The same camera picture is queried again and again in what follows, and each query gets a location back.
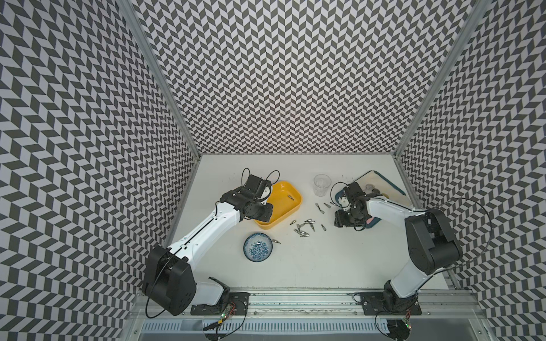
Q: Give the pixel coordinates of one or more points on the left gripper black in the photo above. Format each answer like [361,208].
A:
[265,216]

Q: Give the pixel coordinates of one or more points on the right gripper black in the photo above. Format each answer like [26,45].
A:
[339,217]

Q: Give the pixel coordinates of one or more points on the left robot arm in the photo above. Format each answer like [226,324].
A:
[169,271]

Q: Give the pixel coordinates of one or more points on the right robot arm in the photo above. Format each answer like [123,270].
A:
[432,244]

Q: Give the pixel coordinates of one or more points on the yellow plastic storage box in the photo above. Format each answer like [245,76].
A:
[283,207]

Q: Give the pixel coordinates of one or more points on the teal tray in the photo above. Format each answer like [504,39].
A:
[352,200]

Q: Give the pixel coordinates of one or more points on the clear plastic cup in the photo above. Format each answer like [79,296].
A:
[322,184]

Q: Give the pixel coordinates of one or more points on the blue white ceramic bowl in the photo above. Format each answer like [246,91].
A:
[253,238]

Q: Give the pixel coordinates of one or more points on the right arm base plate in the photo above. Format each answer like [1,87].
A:
[376,303]

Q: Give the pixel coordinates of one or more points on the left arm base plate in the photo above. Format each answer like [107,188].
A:
[237,300]

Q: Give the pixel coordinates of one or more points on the aluminium front rail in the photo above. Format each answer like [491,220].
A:
[352,303]

